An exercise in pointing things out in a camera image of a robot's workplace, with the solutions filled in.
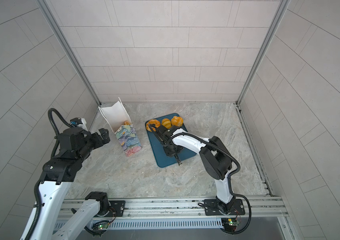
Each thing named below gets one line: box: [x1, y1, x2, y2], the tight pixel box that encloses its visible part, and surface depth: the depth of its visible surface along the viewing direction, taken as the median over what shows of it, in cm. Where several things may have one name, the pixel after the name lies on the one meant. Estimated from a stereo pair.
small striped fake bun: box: [161, 118, 172, 129], surface depth 103 cm
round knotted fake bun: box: [171, 116, 184, 127], surface depth 103 cm
